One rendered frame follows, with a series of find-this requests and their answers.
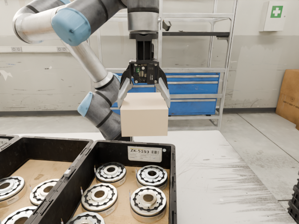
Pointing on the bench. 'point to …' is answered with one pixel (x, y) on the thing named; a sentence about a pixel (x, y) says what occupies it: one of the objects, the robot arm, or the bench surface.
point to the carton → (144, 115)
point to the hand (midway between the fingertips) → (143, 107)
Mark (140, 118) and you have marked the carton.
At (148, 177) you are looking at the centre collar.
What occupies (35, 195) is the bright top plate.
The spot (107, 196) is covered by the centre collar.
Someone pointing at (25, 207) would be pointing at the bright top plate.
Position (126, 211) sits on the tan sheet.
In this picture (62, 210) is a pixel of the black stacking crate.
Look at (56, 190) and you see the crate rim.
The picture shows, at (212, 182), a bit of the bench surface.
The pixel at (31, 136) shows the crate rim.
